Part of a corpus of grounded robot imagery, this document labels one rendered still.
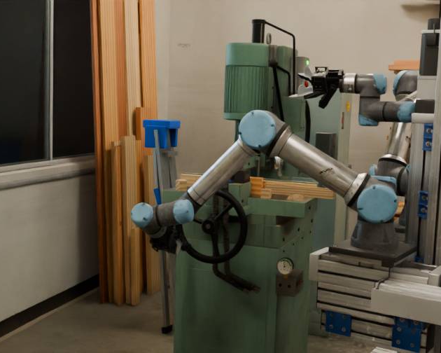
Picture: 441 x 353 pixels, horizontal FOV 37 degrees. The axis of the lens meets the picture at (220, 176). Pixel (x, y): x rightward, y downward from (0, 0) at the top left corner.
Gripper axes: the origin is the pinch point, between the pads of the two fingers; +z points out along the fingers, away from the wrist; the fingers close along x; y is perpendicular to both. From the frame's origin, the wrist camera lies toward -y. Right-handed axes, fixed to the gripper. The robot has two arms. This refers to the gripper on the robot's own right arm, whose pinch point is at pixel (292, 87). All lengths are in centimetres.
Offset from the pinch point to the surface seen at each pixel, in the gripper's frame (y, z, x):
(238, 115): -8.6, 21.9, 7.9
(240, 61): 8.0, 21.7, -5.0
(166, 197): -31, 49, 35
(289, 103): -20.1, 7.9, -15.8
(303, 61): -11.9, 5.1, -34.9
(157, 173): -77, 91, -25
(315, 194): -37.5, -9.2, 20.5
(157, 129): -58, 92, -39
